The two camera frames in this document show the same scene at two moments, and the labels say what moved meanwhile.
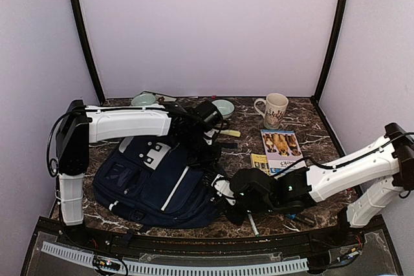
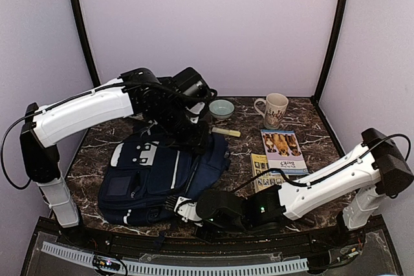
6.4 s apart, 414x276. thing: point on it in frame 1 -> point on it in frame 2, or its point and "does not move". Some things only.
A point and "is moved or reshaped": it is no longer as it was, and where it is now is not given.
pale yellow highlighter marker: x=232 y=132 does not move
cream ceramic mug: x=276 y=105 does not move
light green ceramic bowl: x=226 y=107 does not move
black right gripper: x=235 y=219 -> x=188 y=221
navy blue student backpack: x=156 y=183 is moved or reshaped
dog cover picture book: x=283 y=149 does not move
